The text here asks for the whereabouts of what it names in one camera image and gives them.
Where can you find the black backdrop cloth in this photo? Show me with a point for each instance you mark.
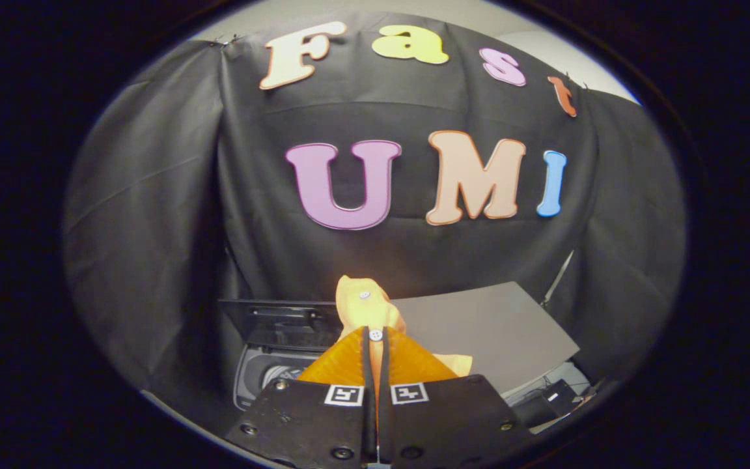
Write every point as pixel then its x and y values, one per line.
pixel 153 195

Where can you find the thin metal stand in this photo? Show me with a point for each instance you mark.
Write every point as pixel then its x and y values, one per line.
pixel 557 280

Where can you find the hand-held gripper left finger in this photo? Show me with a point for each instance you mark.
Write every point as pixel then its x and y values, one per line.
pixel 303 423

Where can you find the black flat box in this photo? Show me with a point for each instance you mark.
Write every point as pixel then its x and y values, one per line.
pixel 547 400

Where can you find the yellow garment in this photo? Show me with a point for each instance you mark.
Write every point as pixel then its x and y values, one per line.
pixel 365 306

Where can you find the grey cabinet with dark top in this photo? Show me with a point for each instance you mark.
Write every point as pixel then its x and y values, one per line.
pixel 486 332

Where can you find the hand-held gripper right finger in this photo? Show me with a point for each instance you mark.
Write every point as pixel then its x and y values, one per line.
pixel 446 423

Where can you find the grey washing machine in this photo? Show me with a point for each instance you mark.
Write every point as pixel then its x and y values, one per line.
pixel 264 374

